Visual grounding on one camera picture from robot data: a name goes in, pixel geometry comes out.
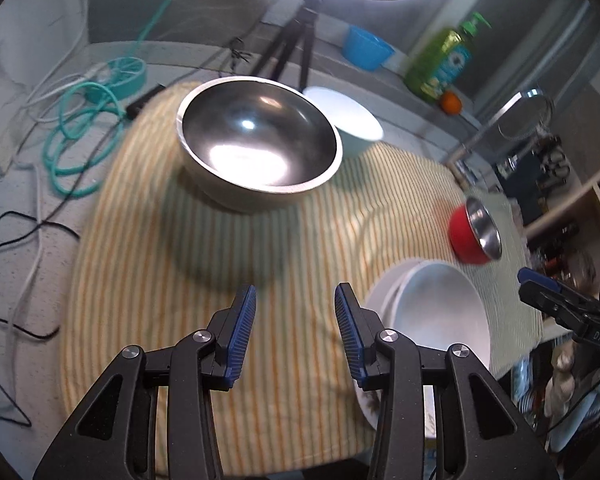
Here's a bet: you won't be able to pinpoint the blue plastic bowl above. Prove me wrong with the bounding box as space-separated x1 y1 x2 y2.
341 25 397 72

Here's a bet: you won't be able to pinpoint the green dish soap bottle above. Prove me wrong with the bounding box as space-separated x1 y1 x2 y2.
404 12 492 103

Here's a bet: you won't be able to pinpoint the white floral ceramic bowl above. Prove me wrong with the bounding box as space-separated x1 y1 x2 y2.
380 259 492 386

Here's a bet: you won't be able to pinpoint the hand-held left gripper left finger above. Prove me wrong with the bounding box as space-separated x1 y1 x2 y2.
32 284 258 480

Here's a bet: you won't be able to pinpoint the teal cable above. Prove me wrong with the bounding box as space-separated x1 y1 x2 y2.
42 0 196 197

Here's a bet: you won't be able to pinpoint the chrome kitchen faucet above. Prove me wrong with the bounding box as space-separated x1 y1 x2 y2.
447 88 556 166

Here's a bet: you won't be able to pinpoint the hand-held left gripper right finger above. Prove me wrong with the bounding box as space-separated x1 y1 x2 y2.
334 283 561 480

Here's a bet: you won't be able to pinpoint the black tripod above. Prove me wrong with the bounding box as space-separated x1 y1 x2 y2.
252 0 326 91

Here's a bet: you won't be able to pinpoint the white and teal ceramic bowl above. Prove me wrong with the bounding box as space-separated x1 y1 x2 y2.
302 86 384 158

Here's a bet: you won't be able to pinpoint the thin black ring light cable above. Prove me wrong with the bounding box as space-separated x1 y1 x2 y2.
227 35 254 69

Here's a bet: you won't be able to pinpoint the person's right hand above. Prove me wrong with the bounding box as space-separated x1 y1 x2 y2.
545 345 580 418

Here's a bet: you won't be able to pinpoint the yellow striped cloth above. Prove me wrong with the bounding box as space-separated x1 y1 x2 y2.
60 80 546 466

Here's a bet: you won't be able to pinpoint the teal cable reel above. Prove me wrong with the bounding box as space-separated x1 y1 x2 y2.
96 56 148 102

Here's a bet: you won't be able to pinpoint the white cable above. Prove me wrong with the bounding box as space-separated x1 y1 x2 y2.
7 0 112 361

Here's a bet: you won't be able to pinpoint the wooden shelf unit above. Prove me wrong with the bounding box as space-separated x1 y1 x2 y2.
522 150 600 241

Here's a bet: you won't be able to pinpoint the red steel bowl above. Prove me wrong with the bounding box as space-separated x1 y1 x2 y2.
448 197 503 265

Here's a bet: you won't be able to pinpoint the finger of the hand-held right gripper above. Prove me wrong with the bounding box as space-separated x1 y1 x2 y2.
519 281 597 335
518 268 600 313

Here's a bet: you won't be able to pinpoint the dark knife block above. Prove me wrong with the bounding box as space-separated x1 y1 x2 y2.
497 150 546 226

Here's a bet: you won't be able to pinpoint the black scissors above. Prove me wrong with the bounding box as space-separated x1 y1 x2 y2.
540 140 572 182

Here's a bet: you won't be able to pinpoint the large stainless steel bowl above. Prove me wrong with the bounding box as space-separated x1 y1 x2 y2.
176 76 343 213

